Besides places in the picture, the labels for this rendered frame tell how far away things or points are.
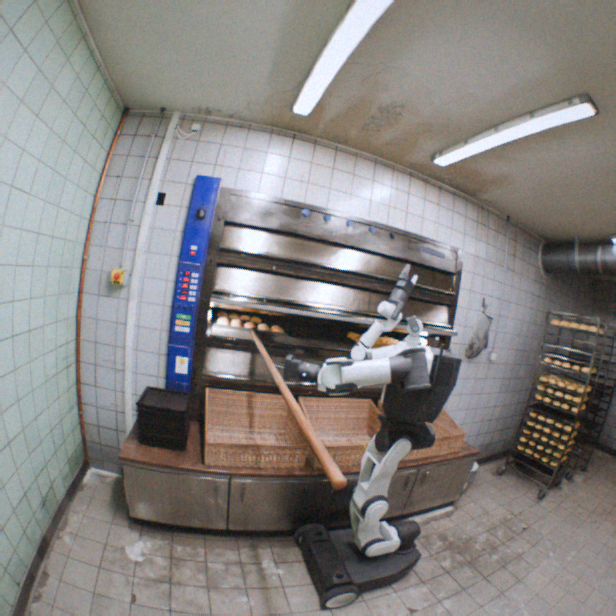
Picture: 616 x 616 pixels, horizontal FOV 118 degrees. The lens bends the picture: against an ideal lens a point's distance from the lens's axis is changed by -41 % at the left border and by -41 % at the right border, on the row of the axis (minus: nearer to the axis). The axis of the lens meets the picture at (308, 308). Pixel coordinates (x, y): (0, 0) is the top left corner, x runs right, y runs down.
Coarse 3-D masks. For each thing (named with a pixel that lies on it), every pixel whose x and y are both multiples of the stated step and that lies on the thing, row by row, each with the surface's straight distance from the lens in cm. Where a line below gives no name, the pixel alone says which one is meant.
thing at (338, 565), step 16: (320, 528) 190; (352, 528) 207; (400, 528) 188; (416, 528) 194; (304, 544) 194; (320, 544) 188; (336, 544) 193; (352, 544) 196; (400, 544) 191; (320, 560) 179; (336, 560) 181; (352, 560) 186; (368, 560) 189; (384, 560) 192; (400, 560) 195; (416, 560) 202; (320, 576) 174; (336, 576) 169; (352, 576) 178; (368, 576) 181; (384, 576) 183; (400, 576) 201; (320, 592) 179
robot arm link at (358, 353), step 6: (354, 348) 158; (360, 348) 157; (384, 348) 156; (390, 348) 154; (354, 354) 158; (360, 354) 157; (366, 354) 156; (372, 354) 156; (378, 354) 155; (384, 354) 154; (354, 360) 158; (360, 360) 157
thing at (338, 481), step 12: (264, 348) 169; (264, 360) 151; (276, 372) 127; (288, 396) 103; (300, 420) 88; (312, 432) 81; (312, 444) 77; (324, 456) 71; (324, 468) 69; (336, 468) 68; (336, 480) 65
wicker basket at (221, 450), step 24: (216, 408) 201; (240, 408) 202; (264, 408) 205; (288, 408) 208; (216, 432) 202; (240, 432) 205; (264, 432) 208; (288, 432) 205; (216, 456) 178; (240, 456) 168; (264, 456) 170; (288, 456) 173
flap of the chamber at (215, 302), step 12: (216, 300) 177; (228, 300) 177; (264, 312) 192; (276, 312) 185; (288, 312) 181; (300, 312) 183; (312, 312) 186; (348, 324) 210; (360, 324) 204; (372, 324) 201; (444, 336) 254
